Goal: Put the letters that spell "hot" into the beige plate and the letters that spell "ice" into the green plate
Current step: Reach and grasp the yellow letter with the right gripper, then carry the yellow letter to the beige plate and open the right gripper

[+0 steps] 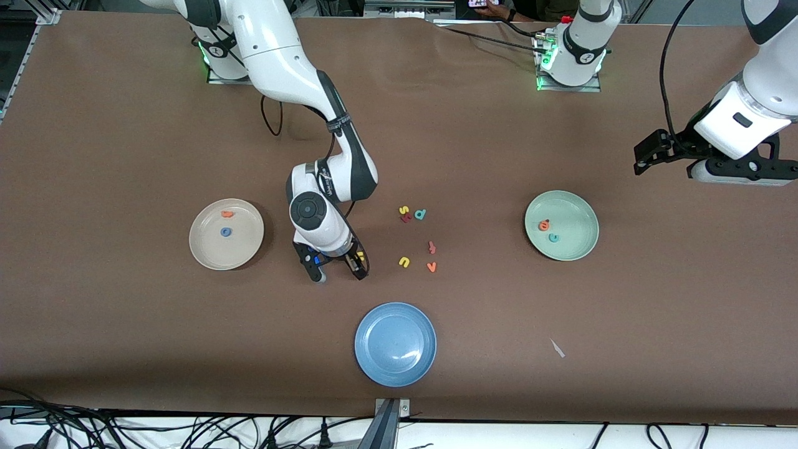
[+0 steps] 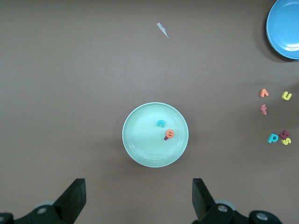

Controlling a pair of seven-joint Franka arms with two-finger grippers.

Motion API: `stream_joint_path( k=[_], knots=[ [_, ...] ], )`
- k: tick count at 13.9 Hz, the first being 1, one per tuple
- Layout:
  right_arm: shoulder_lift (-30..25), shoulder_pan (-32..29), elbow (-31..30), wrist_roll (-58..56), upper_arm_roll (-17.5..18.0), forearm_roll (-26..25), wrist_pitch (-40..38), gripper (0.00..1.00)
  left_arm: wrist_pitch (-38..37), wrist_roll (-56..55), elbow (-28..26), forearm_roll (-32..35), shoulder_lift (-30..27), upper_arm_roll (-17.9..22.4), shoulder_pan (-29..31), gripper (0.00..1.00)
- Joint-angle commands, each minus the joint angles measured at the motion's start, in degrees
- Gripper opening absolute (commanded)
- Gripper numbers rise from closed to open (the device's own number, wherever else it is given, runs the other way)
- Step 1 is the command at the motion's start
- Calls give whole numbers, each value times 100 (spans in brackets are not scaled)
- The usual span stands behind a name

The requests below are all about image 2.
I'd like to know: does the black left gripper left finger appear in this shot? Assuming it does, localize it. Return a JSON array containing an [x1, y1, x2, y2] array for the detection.
[[0, 178, 87, 224]]

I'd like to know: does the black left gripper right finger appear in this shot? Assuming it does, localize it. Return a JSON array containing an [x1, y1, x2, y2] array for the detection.
[[191, 178, 282, 224]]

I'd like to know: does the pale green plate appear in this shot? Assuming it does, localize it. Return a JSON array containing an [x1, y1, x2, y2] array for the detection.
[[121, 102, 189, 168]]

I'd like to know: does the small white paper scrap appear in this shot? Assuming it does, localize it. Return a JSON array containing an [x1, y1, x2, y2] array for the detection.
[[157, 22, 170, 39]]

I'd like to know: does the blue plate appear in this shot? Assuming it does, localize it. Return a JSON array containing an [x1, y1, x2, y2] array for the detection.
[[265, 0, 299, 60]]

